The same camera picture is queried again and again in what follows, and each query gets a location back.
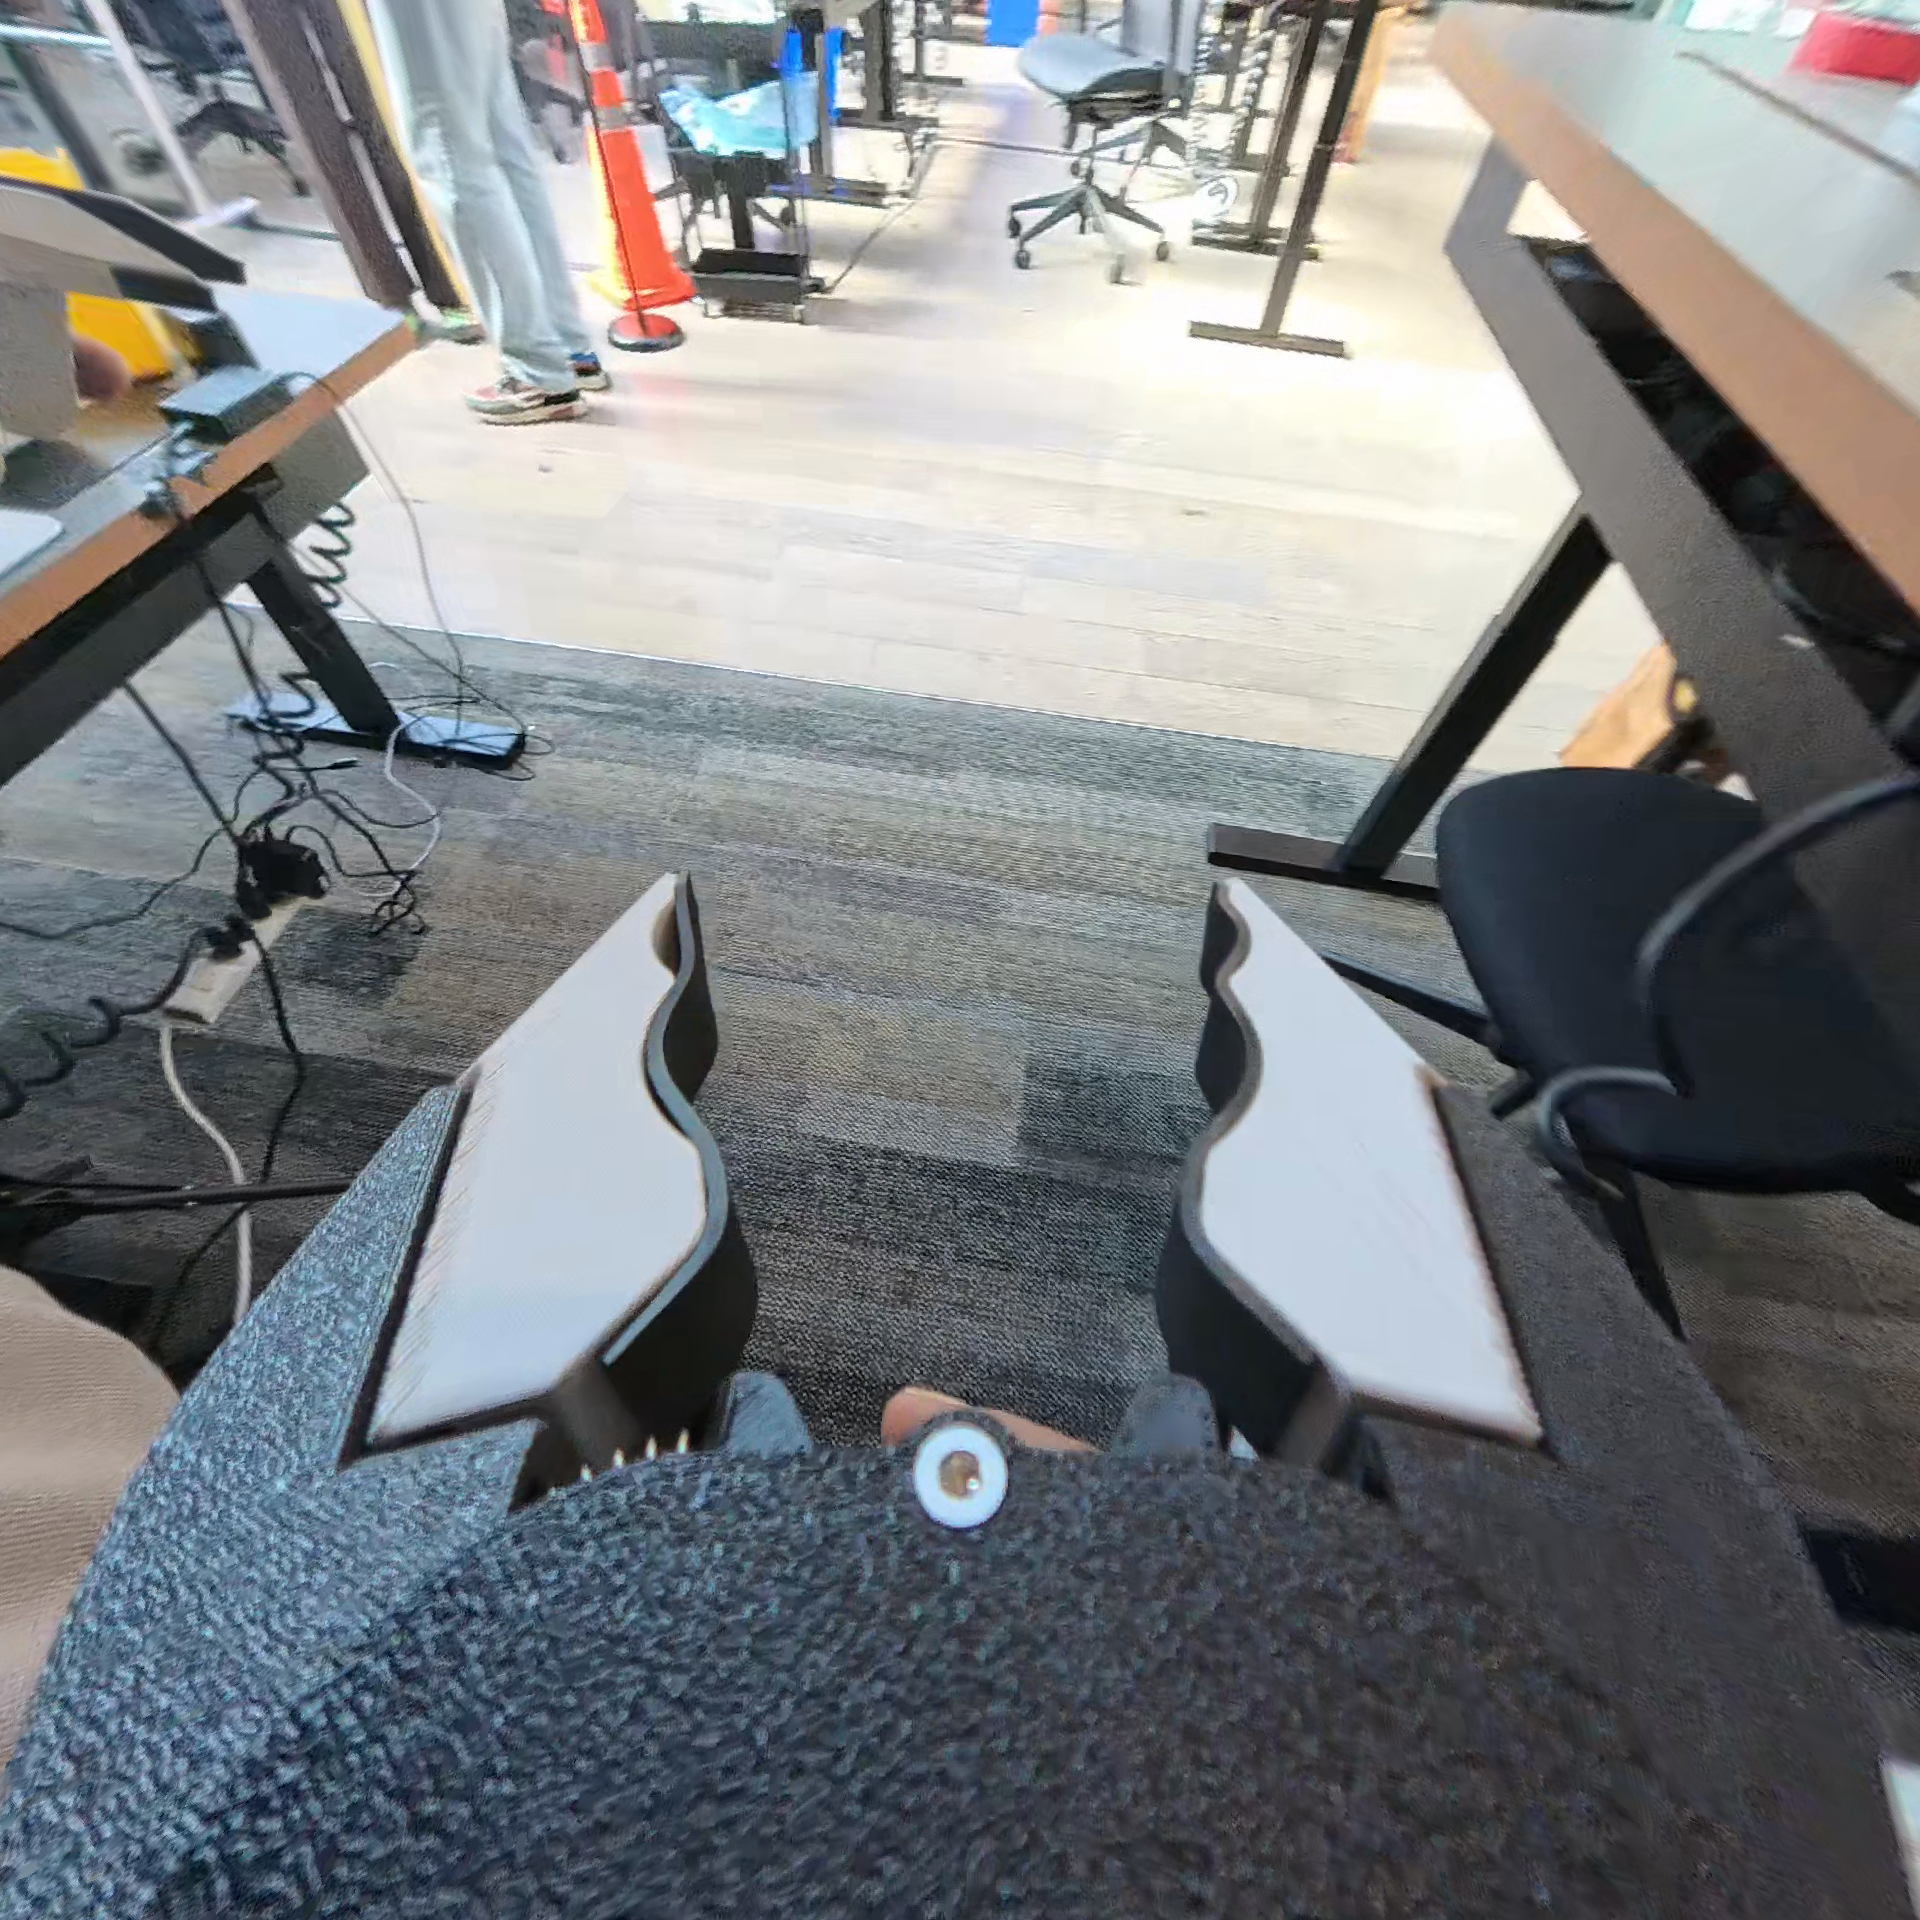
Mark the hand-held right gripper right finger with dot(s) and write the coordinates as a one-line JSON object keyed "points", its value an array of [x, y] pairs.
{"points": [[1350, 1201]]}

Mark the black cart with blue bag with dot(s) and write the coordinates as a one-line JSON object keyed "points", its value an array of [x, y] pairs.
{"points": [[751, 136]]}

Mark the orange traffic cone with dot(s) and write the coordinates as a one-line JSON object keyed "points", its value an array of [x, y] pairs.
{"points": [[631, 181]]}

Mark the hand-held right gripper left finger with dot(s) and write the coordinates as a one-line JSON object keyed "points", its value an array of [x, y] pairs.
{"points": [[556, 1201]]}

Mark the wooden table with black legs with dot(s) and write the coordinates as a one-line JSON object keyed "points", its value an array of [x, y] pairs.
{"points": [[1681, 211]]}

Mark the person's beige printed hoodie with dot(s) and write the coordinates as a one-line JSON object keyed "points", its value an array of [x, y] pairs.
{"points": [[60, 1470]]}

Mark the grey office chair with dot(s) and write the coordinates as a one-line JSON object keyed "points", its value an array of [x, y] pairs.
{"points": [[1087, 76]]}

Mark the black office chair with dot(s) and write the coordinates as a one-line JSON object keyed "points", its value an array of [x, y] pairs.
{"points": [[1620, 930]]}

